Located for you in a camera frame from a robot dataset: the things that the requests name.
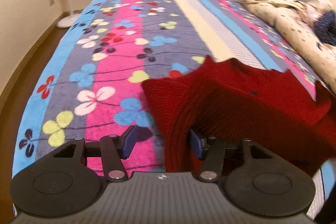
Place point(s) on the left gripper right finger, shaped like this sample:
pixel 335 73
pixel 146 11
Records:
pixel 211 151

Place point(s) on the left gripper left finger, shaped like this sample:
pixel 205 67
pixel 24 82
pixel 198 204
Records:
pixel 115 148

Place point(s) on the red knit sweater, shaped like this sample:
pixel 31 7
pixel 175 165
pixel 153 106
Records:
pixel 233 101

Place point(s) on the colourful floral bed blanket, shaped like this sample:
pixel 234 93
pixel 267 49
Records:
pixel 92 87

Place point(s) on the cream star-print duvet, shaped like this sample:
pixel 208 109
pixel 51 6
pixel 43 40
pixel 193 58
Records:
pixel 294 20

